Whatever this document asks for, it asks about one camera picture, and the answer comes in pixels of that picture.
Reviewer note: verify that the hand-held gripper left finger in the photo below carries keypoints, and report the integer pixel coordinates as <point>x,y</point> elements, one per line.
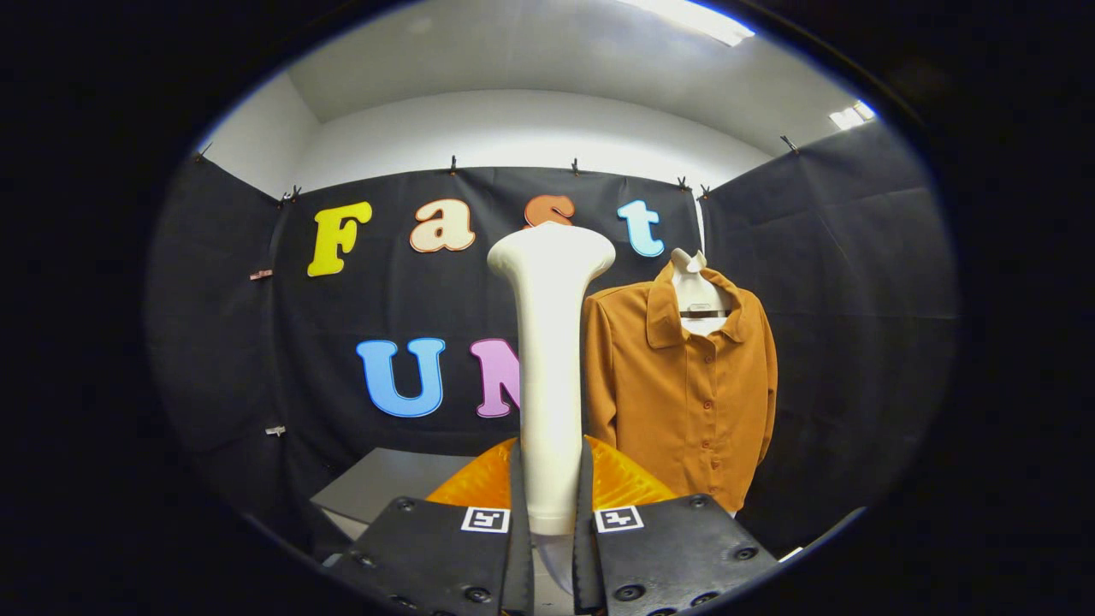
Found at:
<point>517,556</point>

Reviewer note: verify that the white clothes hanger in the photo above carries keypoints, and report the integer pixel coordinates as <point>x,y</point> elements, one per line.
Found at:
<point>697,295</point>

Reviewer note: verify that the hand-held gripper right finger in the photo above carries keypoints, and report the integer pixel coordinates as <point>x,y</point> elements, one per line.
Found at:
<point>586,556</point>

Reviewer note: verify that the row of black cloth clips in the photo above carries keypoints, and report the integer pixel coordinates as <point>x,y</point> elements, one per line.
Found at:
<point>453,164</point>

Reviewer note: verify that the long ceiling light panel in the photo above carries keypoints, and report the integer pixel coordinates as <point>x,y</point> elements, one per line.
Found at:
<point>693,19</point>

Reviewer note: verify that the orange button shirt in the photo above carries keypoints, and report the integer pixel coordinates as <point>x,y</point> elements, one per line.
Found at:
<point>684,411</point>

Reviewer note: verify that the small ceiling light panel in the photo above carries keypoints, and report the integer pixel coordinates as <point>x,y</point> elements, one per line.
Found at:
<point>852,115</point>

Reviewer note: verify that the white garment steamer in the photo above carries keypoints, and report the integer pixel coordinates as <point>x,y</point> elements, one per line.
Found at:
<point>552,368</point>

